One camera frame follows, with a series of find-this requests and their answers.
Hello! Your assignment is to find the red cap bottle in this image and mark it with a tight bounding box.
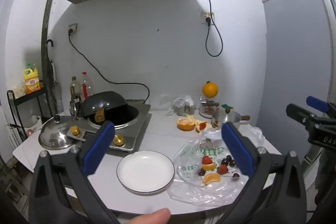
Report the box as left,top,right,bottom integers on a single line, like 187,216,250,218
80,72,93,101

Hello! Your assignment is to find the black cooker cable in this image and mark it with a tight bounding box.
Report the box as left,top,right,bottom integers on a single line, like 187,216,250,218
68,28,151,105

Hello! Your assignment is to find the yellow detergent bottle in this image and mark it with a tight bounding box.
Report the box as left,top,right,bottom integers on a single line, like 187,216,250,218
24,63,42,94

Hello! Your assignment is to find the small steel pot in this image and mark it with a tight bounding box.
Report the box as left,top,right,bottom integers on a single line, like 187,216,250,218
211,109,251,130

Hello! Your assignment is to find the steel induction cooker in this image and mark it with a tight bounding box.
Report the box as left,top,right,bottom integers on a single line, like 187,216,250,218
67,103,153,152

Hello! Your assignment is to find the black metal rack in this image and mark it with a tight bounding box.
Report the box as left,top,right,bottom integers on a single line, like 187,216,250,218
7,88,53,140

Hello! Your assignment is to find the glass jar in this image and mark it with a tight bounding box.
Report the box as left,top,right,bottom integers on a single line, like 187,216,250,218
199,97,220,118

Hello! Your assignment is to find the white plastic bag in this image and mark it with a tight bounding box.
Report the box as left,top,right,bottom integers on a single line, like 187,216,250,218
13,82,27,98

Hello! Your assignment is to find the half peeled orange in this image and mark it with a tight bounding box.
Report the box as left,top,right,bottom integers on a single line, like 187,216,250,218
176,115,196,131

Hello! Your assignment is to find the orange peel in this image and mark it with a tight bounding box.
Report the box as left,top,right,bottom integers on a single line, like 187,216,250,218
194,120,213,134

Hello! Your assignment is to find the black umbrella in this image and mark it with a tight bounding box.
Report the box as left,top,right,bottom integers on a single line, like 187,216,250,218
46,39,62,114

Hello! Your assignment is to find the crumpled clear plastic bag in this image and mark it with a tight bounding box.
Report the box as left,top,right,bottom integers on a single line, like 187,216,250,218
167,95,197,117

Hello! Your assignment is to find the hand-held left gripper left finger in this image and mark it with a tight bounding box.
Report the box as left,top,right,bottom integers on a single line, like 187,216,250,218
28,120,124,224

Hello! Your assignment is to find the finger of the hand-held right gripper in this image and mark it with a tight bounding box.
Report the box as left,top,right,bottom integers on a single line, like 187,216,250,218
306,95,336,116
286,103,319,126

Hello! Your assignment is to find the black range hood cable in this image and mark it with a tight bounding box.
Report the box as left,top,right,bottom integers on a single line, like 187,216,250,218
197,0,223,57

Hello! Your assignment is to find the white plate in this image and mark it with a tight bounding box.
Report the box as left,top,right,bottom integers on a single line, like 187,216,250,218
117,151,175,193

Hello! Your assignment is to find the dark vertical pipe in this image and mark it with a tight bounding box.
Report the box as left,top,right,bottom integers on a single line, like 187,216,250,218
41,0,62,114

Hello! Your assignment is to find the steel cup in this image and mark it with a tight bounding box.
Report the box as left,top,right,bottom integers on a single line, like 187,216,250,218
69,98,81,119

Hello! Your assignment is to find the cooking oil bottle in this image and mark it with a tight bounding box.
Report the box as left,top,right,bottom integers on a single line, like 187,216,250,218
70,76,82,106

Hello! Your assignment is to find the large pot lid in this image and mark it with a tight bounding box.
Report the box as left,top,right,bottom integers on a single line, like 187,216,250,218
38,115,79,150

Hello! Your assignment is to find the black wok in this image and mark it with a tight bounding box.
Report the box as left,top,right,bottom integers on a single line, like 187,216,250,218
80,91,129,123

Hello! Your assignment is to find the grey refrigerator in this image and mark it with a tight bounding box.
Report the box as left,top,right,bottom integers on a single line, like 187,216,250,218
262,0,336,185

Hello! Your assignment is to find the printed clear plastic bag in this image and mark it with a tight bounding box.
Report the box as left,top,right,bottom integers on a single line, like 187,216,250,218
168,126,265,206

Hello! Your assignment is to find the whole orange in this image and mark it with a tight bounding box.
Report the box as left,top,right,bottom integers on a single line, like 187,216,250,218
202,81,219,98

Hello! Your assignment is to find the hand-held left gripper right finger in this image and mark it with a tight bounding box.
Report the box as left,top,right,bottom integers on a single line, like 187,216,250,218
210,121,307,224

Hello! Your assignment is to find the white container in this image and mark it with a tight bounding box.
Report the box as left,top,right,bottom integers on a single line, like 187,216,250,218
26,115,42,132

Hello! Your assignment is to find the person's left hand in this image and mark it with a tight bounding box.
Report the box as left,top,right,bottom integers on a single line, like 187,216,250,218
122,208,172,224

